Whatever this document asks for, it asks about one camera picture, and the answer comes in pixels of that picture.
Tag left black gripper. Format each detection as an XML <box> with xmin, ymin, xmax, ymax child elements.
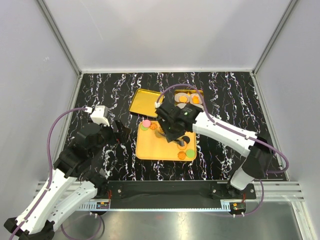
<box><xmin>89</xmin><ymin>118</ymin><xmax>131</xmax><ymax>158</ymax></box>

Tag round dotted biscuit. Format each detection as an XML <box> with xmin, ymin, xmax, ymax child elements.
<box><xmin>178</xmin><ymin>95</ymin><xmax>189</xmax><ymax>103</ymax></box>

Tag gold tin lid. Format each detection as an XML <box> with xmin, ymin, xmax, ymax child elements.
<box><xmin>129</xmin><ymin>88</ymin><xmax>161</xmax><ymax>118</ymax></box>

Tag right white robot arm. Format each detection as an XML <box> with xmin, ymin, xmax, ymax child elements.
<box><xmin>154</xmin><ymin>102</ymin><xmax>274</xmax><ymax>199</ymax></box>

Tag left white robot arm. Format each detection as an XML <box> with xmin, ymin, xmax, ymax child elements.
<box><xmin>3</xmin><ymin>120</ymin><xmax>131</xmax><ymax>240</ymax></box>

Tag orange swirl cookie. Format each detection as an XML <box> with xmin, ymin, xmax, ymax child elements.
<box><xmin>149</xmin><ymin>123</ymin><xmax>158</xmax><ymax>130</ymax></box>
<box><xmin>177</xmin><ymin>151</ymin><xmax>187</xmax><ymax>160</ymax></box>

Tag green round cookie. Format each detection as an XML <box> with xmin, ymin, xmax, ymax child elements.
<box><xmin>140</xmin><ymin>124</ymin><xmax>149</xmax><ymax>131</ymax></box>
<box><xmin>185</xmin><ymin>149</ymin><xmax>196</xmax><ymax>159</ymax></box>

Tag white paper cup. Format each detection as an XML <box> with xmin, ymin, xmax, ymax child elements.
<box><xmin>189</xmin><ymin>93</ymin><xmax>203</xmax><ymax>105</ymax></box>
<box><xmin>174</xmin><ymin>92</ymin><xmax>190</xmax><ymax>104</ymax></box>

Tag gold cookie tin box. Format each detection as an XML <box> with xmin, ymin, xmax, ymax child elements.
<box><xmin>174</xmin><ymin>89</ymin><xmax>204</xmax><ymax>108</ymax></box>

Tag pink round cookie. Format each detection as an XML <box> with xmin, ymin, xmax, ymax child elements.
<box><xmin>142</xmin><ymin>119</ymin><xmax>151</xmax><ymax>128</ymax></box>

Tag yellow plastic tray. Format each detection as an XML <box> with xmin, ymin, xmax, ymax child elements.
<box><xmin>135</xmin><ymin>121</ymin><xmax>197</xmax><ymax>162</ymax></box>

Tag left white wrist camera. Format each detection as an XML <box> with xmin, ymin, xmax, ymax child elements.
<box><xmin>85</xmin><ymin>105</ymin><xmax>110</xmax><ymax>127</ymax></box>

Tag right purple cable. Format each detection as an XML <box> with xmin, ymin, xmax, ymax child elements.
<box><xmin>154</xmin><ymin>84</ymin><xmax>290</xmax><ymax>217</ymax></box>

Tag purple cable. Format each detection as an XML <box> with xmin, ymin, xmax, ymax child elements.
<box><xmin>154</xmin><ymin>84</ymin><xmax>290</xmax><ymax>217</ymax></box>
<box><xmin>4</xmin><ymin>106</ymin><xmax>106</xmax><ymax>240</ymax></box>

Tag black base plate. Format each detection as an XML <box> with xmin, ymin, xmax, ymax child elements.
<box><xmin>100</xmin><ymin>180</ymin><xmax>257</xmax><ymax>200</ymax></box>

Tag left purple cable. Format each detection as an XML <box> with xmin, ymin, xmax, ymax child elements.
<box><xmin>4</xmin><ymin>106</ymin><xmax>106</xmax><ymax>240</ymax></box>

